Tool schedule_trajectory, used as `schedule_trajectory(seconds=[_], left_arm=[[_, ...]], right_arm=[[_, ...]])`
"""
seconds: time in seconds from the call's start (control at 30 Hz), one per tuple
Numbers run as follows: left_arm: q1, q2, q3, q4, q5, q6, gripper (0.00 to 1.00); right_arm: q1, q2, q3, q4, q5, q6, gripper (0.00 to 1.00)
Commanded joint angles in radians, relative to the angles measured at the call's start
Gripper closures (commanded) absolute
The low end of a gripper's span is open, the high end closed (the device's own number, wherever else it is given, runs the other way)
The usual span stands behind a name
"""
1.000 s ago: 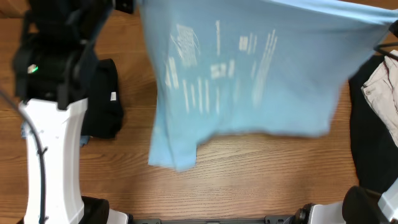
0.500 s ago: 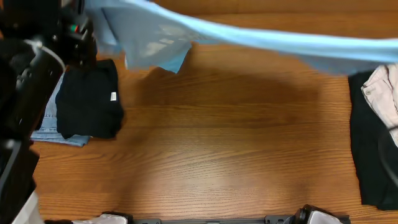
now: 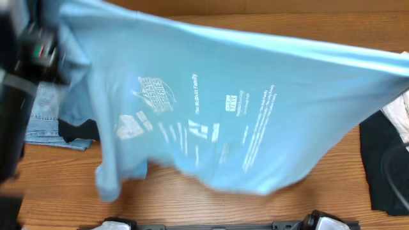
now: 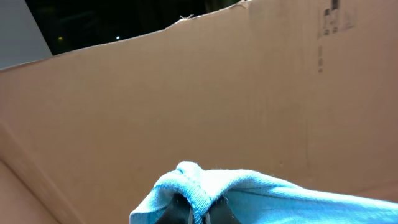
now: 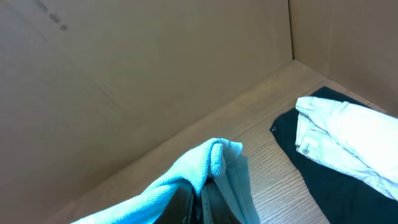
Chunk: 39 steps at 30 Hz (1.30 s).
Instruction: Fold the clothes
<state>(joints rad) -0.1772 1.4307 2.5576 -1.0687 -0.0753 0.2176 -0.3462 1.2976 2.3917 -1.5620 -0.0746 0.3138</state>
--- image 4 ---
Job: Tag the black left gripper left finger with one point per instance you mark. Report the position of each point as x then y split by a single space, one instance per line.
178 211

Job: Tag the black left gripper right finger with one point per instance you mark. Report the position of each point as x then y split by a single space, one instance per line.
220 213

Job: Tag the light blue printed t-shirt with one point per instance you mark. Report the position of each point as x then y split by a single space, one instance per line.
257 198

